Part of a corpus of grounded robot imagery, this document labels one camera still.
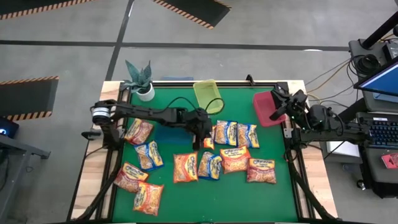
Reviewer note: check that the blue plastic bin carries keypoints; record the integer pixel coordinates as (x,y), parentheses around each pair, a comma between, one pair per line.
(169,135)

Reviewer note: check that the white plant pot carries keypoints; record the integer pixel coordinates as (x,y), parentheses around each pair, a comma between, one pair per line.
(146,95)

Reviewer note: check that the blue flat object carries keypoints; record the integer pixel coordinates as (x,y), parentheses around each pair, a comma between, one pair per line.
(177,78)

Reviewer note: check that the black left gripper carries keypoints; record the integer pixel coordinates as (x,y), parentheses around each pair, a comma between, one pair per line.
(200,123)

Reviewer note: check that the blue Maruchan noodle packet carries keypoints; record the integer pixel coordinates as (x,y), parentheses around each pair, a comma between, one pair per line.
(211,166)
(248,136)
(226,133)
(149,157)

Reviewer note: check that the small red flat object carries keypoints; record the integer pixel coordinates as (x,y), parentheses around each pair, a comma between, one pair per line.
(391,161)

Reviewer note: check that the black computer keyboard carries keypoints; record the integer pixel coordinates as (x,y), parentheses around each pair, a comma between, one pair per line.
(385,132)

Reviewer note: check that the white paper sheet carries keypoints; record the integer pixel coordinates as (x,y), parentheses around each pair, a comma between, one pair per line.
(342,149)

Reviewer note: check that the grey side desk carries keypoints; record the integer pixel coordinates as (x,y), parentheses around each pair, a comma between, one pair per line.
(18,149)

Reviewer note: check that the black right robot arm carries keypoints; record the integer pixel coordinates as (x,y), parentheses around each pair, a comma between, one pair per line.
(335,137)

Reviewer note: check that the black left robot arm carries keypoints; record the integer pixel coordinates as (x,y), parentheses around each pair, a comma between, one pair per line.
(140,112)

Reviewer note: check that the computer monitor blue screen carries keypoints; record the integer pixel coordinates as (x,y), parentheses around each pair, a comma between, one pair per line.
(384,81)

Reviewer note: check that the black device blue light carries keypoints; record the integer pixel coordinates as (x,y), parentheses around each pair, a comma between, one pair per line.
(9,129)

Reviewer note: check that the black hazard-striped floor mat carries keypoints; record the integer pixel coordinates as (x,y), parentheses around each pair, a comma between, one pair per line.
(25,99)
(199,9)
(31,6)

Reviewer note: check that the green table mat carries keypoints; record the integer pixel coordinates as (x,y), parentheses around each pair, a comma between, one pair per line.
(248,202)

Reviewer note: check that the black clamp mount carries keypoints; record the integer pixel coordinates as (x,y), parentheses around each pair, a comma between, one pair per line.
(90,135)

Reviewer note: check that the grey computer cart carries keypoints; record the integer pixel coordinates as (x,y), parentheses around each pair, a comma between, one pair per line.
(379,174)

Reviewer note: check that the black stand pole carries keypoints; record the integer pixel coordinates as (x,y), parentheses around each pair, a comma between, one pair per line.
(381,31)

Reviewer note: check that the pink plastic bin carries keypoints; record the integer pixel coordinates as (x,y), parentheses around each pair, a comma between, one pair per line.
(264,109)

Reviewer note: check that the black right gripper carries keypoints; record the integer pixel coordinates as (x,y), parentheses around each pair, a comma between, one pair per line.
(293,107)

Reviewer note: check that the green snake plant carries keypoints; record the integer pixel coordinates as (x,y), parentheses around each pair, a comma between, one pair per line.
(141,76)

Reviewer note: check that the red Maruchan noodle packet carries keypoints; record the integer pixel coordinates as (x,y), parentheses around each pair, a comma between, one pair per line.
(129,179)
(261,172)
(139,132)

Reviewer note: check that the small black clamp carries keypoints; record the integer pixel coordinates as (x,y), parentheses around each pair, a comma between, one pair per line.
(249,79)

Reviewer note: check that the yellow plastic bin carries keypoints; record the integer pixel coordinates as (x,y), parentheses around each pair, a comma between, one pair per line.
(206,93)

